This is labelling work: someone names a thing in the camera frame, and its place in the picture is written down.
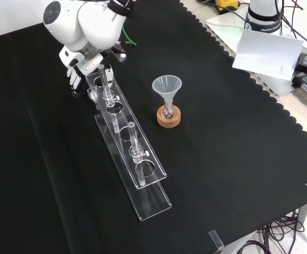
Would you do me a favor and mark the black floor cable bundle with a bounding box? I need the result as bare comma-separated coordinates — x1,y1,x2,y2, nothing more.
235,208,307,254

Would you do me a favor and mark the black arm base cable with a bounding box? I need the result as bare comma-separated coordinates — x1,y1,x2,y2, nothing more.
279,0,307,55

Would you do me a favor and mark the grey table leg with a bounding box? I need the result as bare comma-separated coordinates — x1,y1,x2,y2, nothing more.
297,203,307,233

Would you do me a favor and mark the cork ring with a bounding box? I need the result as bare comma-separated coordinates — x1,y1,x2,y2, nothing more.
157,105,182,128

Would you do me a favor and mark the clear glass weighing funnel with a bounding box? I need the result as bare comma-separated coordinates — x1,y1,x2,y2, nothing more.
86,88,101,110

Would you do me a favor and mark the small round-bottom glass flask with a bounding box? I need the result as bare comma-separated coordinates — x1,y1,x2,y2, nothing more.
161,102,176,119

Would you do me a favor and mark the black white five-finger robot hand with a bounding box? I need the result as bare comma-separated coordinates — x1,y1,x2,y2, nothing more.
59,47,114,98

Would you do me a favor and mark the black stop button cable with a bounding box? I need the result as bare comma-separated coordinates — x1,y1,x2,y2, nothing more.
216,5,247,23

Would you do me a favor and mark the black bench cloth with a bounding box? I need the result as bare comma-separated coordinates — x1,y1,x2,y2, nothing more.
0,0,307,254

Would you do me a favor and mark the yellow stop button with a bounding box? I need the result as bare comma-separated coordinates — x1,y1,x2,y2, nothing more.
215,0,241,14

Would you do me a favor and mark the clear acrylic funnel stand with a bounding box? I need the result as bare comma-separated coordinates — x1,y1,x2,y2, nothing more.
84,63,173,222

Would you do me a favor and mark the translucent plastic funnel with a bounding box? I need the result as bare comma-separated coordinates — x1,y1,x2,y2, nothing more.
151,75,183,106

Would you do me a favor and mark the white paper sheet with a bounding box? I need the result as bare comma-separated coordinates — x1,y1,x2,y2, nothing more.
232,29,304,81

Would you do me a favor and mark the pale board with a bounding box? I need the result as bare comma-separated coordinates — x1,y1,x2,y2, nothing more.
205,10,302,96

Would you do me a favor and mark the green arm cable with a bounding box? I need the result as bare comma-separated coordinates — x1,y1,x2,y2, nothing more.
121,25,138,48

